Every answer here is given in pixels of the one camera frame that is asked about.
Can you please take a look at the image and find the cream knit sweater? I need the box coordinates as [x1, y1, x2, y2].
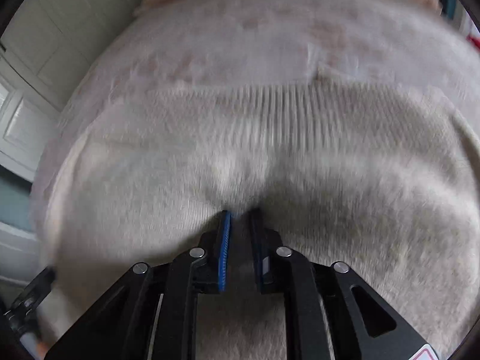
[33, 72, 479, 359]

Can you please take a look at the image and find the pink floral bedspread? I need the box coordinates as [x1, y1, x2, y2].
[29, 0, 480, 211]

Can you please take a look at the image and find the white wardrobe with red stickers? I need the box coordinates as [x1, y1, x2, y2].
[1, 0, 141, 181]

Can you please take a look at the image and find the red cloth on sill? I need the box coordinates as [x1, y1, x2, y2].
[466, 34, 480, 50]

